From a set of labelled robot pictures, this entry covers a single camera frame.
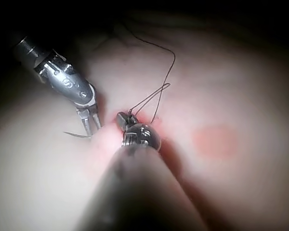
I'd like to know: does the left arm needle driver jaw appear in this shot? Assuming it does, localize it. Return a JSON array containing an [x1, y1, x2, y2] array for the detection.
[[76, 108, 93, 136], [91, 109, 103, 132]]

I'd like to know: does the curved steel needle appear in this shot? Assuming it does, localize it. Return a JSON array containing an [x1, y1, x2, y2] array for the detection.
[[63, 130, 92, 140]]

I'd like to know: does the right arm needle driver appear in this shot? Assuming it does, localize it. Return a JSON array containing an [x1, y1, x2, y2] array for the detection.
[[121, 122, 163, 152]]

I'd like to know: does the black thread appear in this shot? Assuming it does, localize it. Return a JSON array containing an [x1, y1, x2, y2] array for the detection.
[[129, 37, 176, 122]]

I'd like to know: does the right arm needle driver jaw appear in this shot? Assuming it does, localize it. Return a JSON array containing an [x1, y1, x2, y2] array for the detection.
[[116, 111, 127, 132], [126, 114, 138, 128]]

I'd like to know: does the left arm needle driver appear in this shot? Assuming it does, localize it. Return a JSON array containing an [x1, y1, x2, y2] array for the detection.
[[33, 49, 98, 112]]

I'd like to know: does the tissue pad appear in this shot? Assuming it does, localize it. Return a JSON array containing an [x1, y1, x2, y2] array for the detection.
[[0, 9, 289, 231]]

